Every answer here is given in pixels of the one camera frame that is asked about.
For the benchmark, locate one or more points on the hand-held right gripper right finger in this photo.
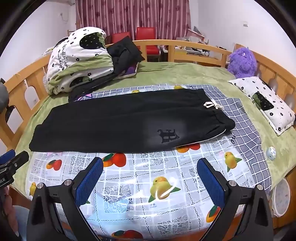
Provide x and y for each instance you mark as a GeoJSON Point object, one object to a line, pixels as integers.
{"type": "Point", "coordinates": [210, 180]}

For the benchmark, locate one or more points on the wooden bed frame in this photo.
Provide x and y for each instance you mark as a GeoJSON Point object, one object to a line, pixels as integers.
{"type": "Point", "coordinates": [201, 49]}

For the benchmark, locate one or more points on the grey cloth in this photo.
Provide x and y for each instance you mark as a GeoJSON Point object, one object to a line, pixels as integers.
{"type": "Point", "coordinates": [3, 92]}

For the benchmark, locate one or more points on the red chair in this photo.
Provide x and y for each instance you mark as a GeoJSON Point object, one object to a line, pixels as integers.
{"type": "Point", "coordinates": [120, 37]}
{"type": "Point", "coordinates": [145, 37]}

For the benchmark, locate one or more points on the purple printed cloth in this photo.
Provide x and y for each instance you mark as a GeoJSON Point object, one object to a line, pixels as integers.
{"type": "Point", "coordinates": [129, 70]}

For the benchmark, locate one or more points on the purple plush toy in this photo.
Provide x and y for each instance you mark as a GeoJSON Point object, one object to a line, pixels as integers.
{"type": "Point", "coordinates": [241, 62]}

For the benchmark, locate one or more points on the fruit printed plastic sheet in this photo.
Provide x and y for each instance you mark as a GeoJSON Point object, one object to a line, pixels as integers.
{"type": "Point", "coordinates": [138, 185]}

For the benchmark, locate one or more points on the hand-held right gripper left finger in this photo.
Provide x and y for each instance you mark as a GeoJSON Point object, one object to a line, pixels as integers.
{"type": "Point", "coordinates": [92, 178]}

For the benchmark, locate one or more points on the white air conditioner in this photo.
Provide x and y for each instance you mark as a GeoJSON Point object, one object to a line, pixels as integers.
{"type": "Point", "coordinates": [68, 2]}

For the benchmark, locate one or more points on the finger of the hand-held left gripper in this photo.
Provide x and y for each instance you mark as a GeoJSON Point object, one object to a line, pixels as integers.
{"type": "Point", "coordinates": [8, 155]}
{"type": "Point", "coordinates": [20, 158]}

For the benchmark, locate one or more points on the black pants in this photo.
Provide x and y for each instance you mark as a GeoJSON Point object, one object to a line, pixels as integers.
{"type": "Point", "coordinates": [115, 120]}

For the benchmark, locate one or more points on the floral white pillow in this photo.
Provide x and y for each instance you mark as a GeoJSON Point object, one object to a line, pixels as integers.
{"type": "Point", "coordinates": [261, 99]}

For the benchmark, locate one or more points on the black jacket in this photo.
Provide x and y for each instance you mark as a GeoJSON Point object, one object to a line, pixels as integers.
{"type": "Point", "coordinates": [124, 53]}

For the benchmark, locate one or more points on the folded floral white quilt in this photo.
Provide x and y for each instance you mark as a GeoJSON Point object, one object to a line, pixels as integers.
{"type": "Point", "coordinates": [69, 58]}

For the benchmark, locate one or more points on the small round pale toy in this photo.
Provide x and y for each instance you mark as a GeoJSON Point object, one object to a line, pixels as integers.
{"type": "Point", "coordinates": [271, 153]}

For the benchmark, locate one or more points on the white plastic bucket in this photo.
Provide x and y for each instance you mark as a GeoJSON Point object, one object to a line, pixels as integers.
{"type": "Point", "coordinates": [282, 199]}

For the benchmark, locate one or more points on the person's blue jeans leg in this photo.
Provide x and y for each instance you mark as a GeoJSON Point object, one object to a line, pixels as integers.
{"type": "Point", "coordinates": [23, 220]}

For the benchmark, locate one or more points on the pile of cardboard clutter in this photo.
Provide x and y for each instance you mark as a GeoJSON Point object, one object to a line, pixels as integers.
{"type": "Point", "coordinates": [194, 39]}

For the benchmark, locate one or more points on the person's left hand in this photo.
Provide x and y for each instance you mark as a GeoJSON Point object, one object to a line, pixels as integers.
{"type": "Point", "coordinates": [9, 208]}

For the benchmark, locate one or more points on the maroon patterned curtain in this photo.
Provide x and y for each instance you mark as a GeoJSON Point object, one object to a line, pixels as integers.
{"type": "Point", "coordinates": [138, 16]}

